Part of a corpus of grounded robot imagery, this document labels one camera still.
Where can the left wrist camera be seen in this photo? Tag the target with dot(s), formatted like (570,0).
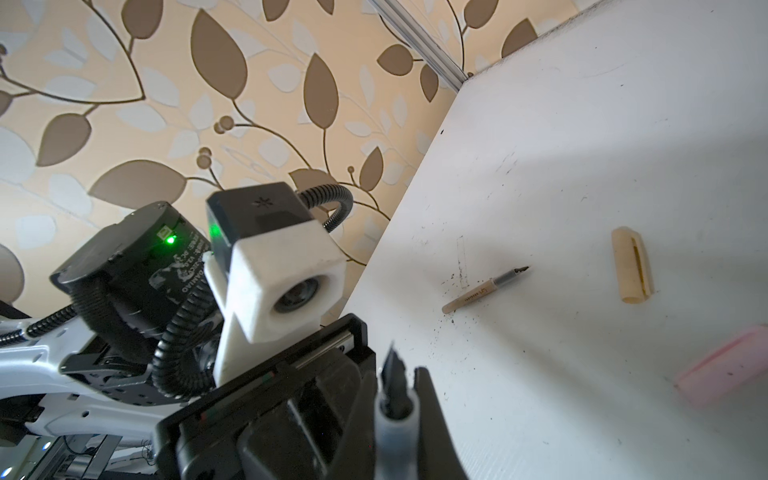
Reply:
(274,268)

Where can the tan pen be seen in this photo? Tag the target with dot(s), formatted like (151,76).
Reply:
(490,286)

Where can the tan pen cap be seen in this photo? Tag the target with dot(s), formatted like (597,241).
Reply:
(634,279)

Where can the pink pen cap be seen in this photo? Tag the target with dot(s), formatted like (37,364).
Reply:
(726,368)

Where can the pink pen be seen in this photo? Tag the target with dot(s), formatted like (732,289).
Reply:
(396,422)

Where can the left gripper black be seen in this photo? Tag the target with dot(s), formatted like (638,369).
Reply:
(305,413)

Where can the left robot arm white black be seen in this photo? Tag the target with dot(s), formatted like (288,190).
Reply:
(203,355)

